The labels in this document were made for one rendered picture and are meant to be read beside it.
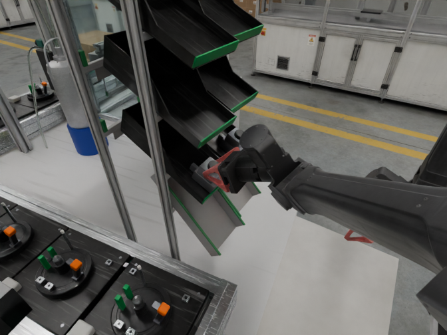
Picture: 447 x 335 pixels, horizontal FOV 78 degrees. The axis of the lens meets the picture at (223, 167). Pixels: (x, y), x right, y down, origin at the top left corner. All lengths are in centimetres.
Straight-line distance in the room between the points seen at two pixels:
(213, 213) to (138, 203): 43
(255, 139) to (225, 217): 41
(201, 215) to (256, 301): 30
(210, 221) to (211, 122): 32
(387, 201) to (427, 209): 4
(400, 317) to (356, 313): 113
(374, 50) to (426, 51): 56
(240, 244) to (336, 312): 35
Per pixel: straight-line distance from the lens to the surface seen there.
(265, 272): 95
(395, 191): 26
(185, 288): 79
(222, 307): 77
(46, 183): 144
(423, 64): 432
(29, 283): 94
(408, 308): 213
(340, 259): 104
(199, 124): 60
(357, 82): 443
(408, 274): 228
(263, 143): 47
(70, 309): 85
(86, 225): 102
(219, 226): 84
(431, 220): 22
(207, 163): 65
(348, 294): 98
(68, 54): 66
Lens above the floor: 166
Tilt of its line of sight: 38 degrees down
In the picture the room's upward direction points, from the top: straight up
